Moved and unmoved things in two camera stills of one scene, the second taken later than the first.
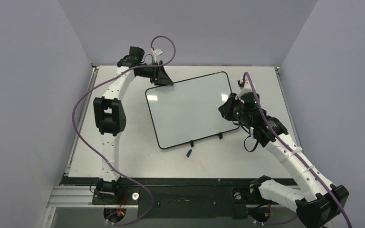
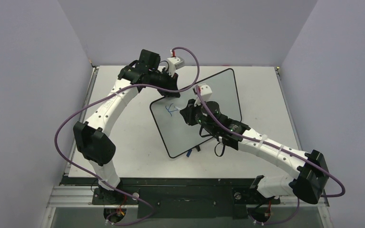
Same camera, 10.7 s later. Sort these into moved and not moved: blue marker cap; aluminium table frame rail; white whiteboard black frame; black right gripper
Moved: white whiteboard black frame; black right gripper
Not moved: blue marker cap; aluminium table frame rail
